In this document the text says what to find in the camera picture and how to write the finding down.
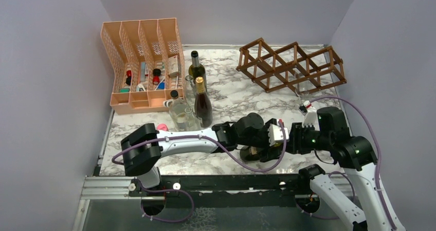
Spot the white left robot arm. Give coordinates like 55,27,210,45
112,113,289,196

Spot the brown wooden wine rack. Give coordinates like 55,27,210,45
236,38,347,94

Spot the green bottle silver cap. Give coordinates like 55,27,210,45
239,143,283,163

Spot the white box in organizer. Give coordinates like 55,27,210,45
167,55,180,78

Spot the pink bottle cap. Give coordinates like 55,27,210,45
156,123,169,131

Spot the orange plastic desk organizer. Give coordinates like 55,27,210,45
100,18,186,115

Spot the red black small item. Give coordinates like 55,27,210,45
125,70,132,86

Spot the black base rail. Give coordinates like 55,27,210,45
128,174,313,208

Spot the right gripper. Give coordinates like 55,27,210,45
279,121,333,153

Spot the dark green wine bottle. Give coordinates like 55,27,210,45
188,50,207,87

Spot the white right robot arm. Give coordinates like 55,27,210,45
287,102,406,230

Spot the clear bottle with white label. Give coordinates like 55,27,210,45
169,90,191,131

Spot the clear glass bottle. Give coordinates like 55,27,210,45
185,75,196,95

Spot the red black cap item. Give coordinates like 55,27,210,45
152,68,161,85

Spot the dark red gold-foil bottle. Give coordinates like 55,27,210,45
194,77,213,128

